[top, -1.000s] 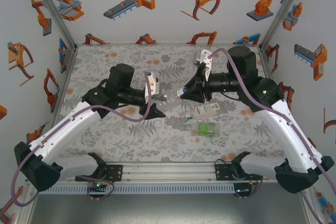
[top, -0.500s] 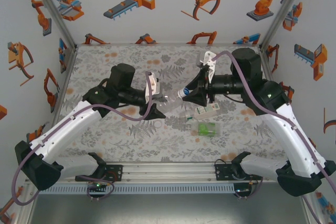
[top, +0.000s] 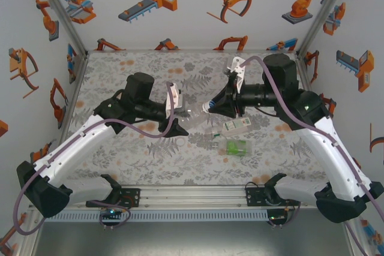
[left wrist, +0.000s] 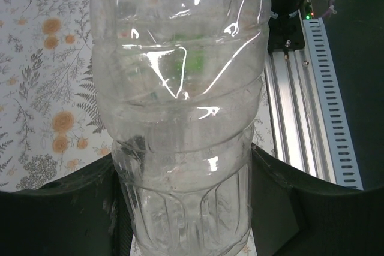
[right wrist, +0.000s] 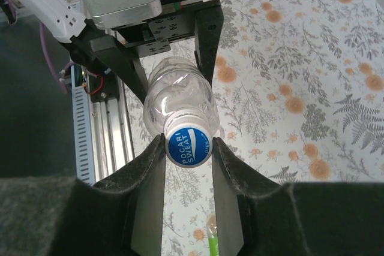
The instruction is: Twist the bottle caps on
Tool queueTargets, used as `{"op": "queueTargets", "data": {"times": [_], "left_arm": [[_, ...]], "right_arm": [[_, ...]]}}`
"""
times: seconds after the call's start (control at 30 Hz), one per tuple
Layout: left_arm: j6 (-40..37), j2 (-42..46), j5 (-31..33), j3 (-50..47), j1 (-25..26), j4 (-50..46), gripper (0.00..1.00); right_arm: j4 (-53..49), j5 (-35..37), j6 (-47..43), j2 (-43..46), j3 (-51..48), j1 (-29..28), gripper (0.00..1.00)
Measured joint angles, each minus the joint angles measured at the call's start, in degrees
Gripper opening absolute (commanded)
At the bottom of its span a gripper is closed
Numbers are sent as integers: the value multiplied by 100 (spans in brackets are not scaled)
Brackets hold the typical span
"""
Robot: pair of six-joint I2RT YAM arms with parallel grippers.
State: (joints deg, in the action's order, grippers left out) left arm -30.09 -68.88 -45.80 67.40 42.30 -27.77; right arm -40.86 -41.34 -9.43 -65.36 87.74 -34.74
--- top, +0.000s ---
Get clear unlabelled plastic bottle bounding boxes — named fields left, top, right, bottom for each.
left=179, top=104, right=211, bottom=128

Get white green packet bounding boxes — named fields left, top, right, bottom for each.
left=205, top=117, right=253, bottom=137

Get floral printed table mat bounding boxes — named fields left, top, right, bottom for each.
left=61, top=50, right=331, bottom=186

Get small circuit board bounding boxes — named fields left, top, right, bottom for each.
left=268, top=211, right=288, bottom=221
left=100, top=207, right=123, bottom=218

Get aluminium table side rail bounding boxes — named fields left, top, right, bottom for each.
left=295, top=52, right=311, bottom=92
left=58, top=51, right=90, bottom=138

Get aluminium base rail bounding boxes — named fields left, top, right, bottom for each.
left=28, top=184, right=320, bottom=210

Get slotted white cable duct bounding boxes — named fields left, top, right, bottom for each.
left=44, top=210, right=268, bottom=222

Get aluminium upright frame post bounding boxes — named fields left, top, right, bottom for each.
left=29, top=0, right=89, bottom=59
left=295, top=0, right=359, bottom=59

